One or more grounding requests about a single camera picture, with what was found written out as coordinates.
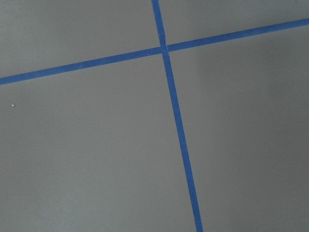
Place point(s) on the long blue tape strip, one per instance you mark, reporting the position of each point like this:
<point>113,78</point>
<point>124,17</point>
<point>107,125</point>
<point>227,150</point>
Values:
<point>153,51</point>

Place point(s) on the crossing blue tape strip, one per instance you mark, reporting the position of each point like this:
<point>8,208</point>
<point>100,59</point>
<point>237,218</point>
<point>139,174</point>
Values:
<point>177,115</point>

